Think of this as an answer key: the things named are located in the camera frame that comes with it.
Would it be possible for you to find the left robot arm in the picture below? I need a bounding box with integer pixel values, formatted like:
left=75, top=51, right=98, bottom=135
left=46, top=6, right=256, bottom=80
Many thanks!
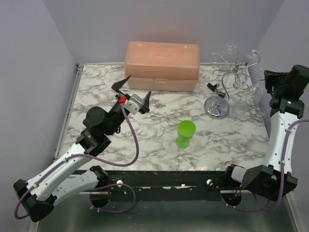
left=13, top=77, right=151, bottom=222

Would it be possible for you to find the pink plastic storage box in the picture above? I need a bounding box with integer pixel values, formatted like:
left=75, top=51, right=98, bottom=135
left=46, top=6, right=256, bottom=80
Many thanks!
left=124, top=41, right=200, bottom=92

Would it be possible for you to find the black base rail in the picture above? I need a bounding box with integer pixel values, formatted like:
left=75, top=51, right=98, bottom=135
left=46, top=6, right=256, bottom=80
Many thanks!
left=89, top=166, right=252, bottom=203

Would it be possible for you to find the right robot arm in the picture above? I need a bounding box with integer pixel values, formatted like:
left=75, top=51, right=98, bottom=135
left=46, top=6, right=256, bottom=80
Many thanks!
left=222, top=65, right=309, bottom=202

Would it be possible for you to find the clear stemmed wine glass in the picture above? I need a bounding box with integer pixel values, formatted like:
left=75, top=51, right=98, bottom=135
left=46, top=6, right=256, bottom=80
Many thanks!
left=241, top=49, right=262, bottom=80

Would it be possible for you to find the black corkscrew tool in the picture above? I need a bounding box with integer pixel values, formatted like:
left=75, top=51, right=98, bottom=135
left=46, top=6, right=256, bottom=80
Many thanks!
left=207, top=83, right=226, bottom=98

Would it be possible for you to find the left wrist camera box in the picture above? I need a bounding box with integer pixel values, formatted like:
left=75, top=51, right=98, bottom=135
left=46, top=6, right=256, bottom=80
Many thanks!
left=119, top=94, right=144, bottom=115

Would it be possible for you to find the aluminium table frame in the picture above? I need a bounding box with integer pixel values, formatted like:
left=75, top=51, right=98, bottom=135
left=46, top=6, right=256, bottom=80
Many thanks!
left=26, top=63, right=84, bottom=232

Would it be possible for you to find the green plastic goblet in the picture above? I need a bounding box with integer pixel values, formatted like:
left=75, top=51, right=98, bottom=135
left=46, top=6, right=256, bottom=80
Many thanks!
left=176, top=120, right=196, bottom=148

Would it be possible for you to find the tall clear wine glass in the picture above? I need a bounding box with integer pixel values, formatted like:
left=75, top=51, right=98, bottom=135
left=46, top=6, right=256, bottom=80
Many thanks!
left=219, top=44, right=239, bottom=72

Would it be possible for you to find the chrome wire wine glass rack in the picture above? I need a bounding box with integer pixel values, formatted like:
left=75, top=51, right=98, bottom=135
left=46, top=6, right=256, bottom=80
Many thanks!
left=203, top=53, right=252, bottom=119

